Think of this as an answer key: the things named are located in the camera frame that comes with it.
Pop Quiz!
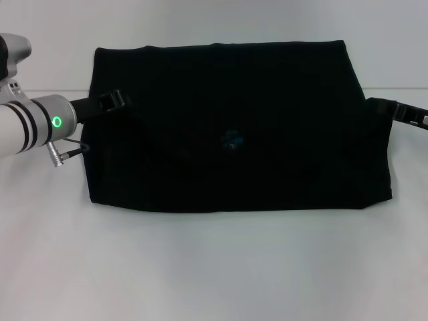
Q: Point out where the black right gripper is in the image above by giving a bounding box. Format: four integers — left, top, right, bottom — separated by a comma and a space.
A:
367, 97, 428, 130

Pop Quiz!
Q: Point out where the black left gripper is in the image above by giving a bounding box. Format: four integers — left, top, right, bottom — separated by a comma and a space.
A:
68, 88, 133, 123

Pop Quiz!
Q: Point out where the black shirt with FREE print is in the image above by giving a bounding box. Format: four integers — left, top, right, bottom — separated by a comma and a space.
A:
81, 39, 395, 213

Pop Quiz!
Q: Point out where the dark red cable with plug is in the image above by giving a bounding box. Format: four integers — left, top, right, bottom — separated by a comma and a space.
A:
46, 138, 92, 167

